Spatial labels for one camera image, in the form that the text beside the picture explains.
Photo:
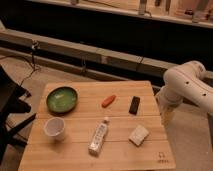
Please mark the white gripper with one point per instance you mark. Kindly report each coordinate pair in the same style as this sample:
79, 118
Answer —
166, 113

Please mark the white sponge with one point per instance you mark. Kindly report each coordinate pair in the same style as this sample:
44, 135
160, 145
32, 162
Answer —
138, 135

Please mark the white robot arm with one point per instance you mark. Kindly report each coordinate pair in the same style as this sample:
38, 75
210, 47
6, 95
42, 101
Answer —
184, 81

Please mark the green ceramic bowl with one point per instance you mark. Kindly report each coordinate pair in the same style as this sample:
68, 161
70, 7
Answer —
62, 100

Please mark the black rectangular block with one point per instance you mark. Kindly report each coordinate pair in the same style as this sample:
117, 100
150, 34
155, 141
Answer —
134, 105

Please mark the orange carrot toy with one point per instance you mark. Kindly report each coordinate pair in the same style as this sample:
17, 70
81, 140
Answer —
108, 101

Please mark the white plastic bottle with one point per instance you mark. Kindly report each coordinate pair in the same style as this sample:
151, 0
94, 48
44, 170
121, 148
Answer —
98, 137

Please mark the white paper cup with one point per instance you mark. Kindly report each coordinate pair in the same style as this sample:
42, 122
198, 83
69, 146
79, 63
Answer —
55, 128

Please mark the black chair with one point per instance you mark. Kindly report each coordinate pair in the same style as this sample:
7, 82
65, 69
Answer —
10, 93

